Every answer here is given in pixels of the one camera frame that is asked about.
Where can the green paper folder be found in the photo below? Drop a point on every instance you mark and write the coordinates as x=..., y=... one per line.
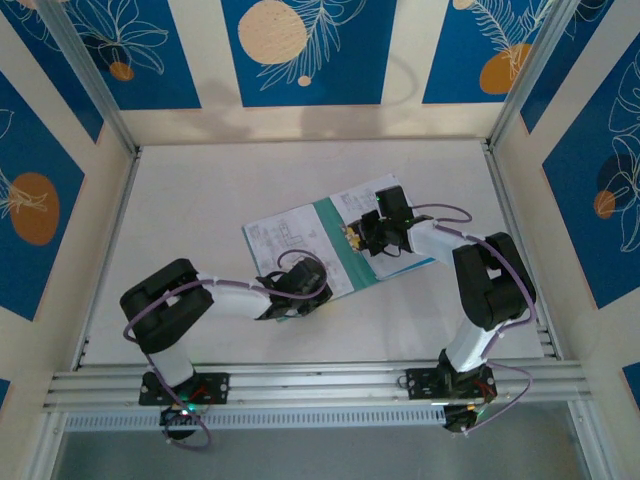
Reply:
x=345, y=260

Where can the blue edged document sleeve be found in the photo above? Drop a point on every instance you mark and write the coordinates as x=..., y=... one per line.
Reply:
x=415, y=264

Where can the white printed paper sheet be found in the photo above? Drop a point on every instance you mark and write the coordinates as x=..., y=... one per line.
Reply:
x=360, y=195
x=295, y=235

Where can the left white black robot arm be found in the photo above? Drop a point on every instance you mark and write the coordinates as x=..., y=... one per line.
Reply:
x=235, y=297

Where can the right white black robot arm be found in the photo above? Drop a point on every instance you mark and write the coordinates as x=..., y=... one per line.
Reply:
x=430, y=240

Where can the aluminium crossbar rail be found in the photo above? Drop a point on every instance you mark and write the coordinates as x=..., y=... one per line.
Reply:
x=320, y=382

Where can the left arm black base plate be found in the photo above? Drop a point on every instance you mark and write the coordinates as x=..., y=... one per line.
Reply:
x=217, y=387

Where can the aluminium side rail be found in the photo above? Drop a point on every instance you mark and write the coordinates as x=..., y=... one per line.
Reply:
x=520, y=220
x=107, y=240

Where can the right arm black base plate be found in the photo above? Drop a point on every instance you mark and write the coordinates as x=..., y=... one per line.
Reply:
x=422, y=382

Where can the aluminium frame post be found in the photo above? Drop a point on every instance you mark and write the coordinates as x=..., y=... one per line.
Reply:
x=535, y=70
x=90, y=75

